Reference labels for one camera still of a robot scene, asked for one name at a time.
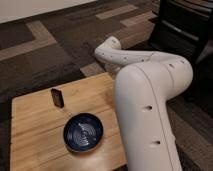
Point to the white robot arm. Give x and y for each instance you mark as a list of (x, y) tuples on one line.
[(145, 82)]

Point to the dark blue bowl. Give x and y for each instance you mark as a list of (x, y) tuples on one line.
[(82, 133)]

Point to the black shelf cabinet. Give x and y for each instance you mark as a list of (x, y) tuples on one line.
[(183, 27)]

